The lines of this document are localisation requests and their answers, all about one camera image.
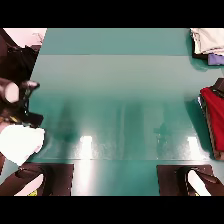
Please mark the purple garment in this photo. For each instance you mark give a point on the purple garment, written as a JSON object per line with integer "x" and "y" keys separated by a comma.
{"x": 216, "y": 59}

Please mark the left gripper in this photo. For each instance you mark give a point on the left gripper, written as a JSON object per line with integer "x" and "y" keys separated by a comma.
{"x": 34, "y": 120}

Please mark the white T-shirt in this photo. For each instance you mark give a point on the white T-shirt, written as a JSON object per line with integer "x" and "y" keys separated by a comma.
{"x": 20, "y": 143}

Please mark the black garment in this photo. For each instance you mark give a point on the black garment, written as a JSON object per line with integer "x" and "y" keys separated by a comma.
{"x": 199, "y": 56}

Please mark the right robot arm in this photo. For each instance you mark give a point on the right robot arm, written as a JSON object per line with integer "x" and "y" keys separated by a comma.
{"x": 197, "y": 182}

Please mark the beige garment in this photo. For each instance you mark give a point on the beige garment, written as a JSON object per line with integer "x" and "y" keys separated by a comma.
{"x": 210, "y": 40}

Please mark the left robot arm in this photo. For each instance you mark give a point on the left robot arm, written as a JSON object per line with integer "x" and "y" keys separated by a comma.
{"x": 11, "y": 91}

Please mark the red garment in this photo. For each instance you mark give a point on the red garment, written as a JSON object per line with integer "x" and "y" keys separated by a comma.
{"x": 216, "y": 113}

